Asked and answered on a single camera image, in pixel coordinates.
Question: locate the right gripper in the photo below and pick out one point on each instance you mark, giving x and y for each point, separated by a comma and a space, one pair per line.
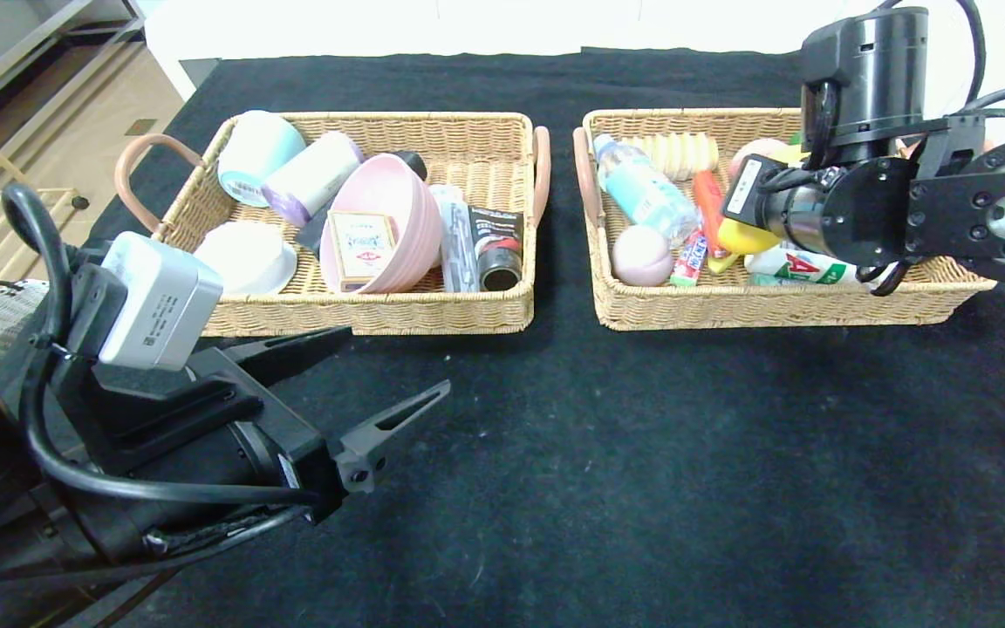
743, 190

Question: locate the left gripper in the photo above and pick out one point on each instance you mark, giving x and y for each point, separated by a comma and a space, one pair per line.
309, 473

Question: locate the orange sausage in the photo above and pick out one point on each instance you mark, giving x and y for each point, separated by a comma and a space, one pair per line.
710, 205

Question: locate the yellow mango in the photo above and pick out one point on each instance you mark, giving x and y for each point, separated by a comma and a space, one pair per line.
747, 237

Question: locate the white milk drink bottle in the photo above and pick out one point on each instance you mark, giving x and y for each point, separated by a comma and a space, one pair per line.
799, 266

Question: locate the water bottle blue cap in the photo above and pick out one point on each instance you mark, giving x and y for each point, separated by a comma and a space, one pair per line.
642, 187

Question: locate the playing card box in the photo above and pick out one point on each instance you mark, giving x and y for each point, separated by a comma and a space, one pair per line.
363, 249

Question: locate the teal plastic mug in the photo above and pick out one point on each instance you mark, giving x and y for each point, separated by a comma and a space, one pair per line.
258, 153

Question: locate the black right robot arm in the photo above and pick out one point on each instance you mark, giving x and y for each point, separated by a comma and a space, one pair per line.
869, 70

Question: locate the wicker basket holding pink bowl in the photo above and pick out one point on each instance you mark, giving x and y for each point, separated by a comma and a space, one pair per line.
424, 318

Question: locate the wicker basket holding food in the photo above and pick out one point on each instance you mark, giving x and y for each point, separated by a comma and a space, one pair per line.
686, 305

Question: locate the red peach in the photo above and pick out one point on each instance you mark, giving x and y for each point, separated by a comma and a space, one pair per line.
751, 150

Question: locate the ridged bread loaf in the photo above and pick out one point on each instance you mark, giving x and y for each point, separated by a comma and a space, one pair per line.
686, 153

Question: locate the yellow banana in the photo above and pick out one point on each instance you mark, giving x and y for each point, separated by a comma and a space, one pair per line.
723, 263

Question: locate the red candy pack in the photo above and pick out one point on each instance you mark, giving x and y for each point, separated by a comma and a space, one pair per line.
688, 260

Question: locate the pale pink peach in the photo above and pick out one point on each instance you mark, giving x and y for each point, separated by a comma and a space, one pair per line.
642, 257

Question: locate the white ceramic dish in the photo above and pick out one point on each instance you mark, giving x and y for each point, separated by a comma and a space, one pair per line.
249, 253

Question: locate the pink bowl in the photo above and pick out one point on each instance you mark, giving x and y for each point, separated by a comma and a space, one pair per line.
406, 201

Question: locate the white bottle purple cap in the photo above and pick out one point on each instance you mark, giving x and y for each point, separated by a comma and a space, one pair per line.
315, 179

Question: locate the black packaged item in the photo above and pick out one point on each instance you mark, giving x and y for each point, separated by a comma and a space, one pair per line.
498, 235

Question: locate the black table cloth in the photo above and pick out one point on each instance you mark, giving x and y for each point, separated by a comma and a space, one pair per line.
642, 480

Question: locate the white cabinet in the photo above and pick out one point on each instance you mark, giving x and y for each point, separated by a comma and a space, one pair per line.
380, 26

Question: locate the grey shelf unit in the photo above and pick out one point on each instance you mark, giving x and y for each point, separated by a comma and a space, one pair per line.
31, 39

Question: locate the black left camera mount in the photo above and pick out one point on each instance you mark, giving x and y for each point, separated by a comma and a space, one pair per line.
153, 410

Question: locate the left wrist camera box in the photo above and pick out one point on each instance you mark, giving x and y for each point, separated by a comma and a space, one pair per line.
158, 301

